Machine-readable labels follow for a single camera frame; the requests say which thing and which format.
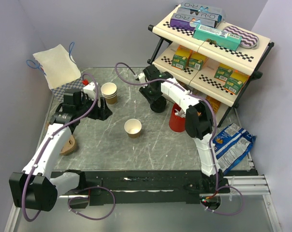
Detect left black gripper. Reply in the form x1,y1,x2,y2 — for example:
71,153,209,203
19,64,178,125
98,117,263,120
76,93,112,120

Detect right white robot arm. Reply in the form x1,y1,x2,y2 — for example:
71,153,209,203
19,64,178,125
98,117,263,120
136,65,219,193

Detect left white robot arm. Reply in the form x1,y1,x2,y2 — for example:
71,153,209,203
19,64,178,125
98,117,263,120
9,89,112,218

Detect stack of black cup lids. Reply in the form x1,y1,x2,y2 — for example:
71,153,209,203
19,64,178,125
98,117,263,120
150,98,166,113

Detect stack of brown paper cups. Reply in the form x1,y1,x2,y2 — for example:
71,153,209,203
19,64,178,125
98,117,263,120
101,83,117,105

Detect red cup with stirrers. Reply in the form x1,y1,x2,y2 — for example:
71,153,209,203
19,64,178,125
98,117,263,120
169,103,186,132

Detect green yellow box far left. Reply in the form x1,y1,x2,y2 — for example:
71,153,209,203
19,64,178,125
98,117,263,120
171,45,192,70

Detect green yellow box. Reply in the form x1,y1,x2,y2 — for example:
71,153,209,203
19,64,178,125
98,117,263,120
188,51,208,70
214,63,234,82
224,71,249,95
171,45,192,70

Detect cardboard cup carrier tray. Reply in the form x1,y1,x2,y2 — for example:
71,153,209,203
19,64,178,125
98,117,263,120
60,134,77,156

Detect two tier checkered shelf rack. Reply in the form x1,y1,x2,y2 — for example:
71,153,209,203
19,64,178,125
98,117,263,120
147,9,274,125

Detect purple R&O box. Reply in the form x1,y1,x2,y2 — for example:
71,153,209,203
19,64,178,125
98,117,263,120
170,13,197,31

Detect green yellow box far right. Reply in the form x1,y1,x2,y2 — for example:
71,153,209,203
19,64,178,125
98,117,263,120
224,71,249,95

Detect teal long box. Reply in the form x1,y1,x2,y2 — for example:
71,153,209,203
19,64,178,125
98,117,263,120
193,24,242,51

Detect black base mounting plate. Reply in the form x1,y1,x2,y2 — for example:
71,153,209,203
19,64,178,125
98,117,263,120
67,170,228,206

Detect blue snack bag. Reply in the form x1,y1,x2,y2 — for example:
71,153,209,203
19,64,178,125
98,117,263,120
213,123,256,174

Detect dark grey R&O box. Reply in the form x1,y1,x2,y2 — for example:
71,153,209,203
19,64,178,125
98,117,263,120
177,7,226,28

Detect grey R&O box top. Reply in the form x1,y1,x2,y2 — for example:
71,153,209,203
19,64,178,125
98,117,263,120
180,2,225,16

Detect purple wavy pouch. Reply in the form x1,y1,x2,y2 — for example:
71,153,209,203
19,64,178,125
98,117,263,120
223,26,259,49

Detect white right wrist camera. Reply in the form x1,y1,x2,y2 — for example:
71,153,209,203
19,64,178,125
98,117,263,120
135,72,147,83

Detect paper takeout bag blue handles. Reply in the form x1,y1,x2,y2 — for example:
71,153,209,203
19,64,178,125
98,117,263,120
26,44,84,102

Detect aluminium rail frame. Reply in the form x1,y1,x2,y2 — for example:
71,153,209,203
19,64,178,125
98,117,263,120
4,145,282,232

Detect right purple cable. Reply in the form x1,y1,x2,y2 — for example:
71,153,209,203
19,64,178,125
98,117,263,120
114,62,245,216

